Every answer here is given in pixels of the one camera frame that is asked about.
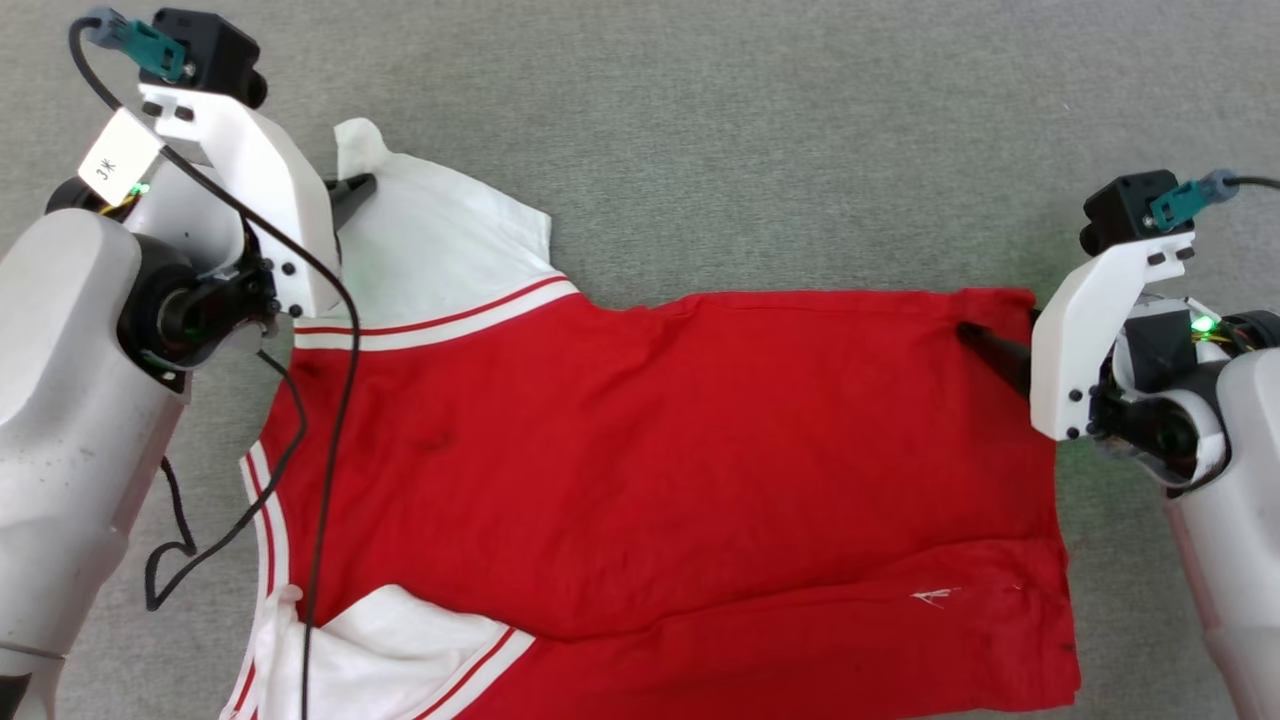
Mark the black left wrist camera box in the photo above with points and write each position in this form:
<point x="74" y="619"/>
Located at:
<point x="210" y="50"/>

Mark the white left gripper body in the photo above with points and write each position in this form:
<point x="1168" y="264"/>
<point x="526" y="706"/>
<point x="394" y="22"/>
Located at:
<point x="270" y="190"/>

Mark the red and white shirt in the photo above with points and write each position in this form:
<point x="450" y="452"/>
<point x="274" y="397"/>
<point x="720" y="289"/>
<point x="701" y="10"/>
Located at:
<point x="650" y="460"/>

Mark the teal left camera connector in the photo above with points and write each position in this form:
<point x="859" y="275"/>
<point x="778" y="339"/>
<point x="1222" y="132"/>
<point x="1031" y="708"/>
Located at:
<point x="150" y="48"/>

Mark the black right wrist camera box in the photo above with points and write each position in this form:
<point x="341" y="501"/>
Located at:
<point x="1120" y="210"/>

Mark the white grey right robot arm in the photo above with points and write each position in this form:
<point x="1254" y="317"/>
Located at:
<point x="1240" y="480"/>

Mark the teal camera connector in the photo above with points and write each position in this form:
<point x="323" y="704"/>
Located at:
<point x="150" y="48"/>
<point x="1185" y="200"/>

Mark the grey fabric sofa cushion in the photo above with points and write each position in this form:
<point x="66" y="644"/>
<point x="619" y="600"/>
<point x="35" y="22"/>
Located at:
<point x="700" y="150"/>

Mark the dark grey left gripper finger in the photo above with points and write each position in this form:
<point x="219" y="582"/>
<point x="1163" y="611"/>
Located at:
<point x="348" y="195"/>

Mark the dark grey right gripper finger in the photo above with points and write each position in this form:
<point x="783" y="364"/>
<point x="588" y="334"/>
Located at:
<point x="1005" y="355"/>

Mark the teal right camera connector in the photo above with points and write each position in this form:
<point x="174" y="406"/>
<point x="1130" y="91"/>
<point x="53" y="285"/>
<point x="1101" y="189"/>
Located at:
<point x="1185" y="200"/>

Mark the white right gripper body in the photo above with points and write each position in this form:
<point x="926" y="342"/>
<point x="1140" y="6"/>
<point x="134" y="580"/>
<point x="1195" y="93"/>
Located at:
<point x="1070" y="350"/>

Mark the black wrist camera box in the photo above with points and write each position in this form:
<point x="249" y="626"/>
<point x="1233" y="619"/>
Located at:
<point x="1120" y="210"/>
<point x="210" y="50"/>

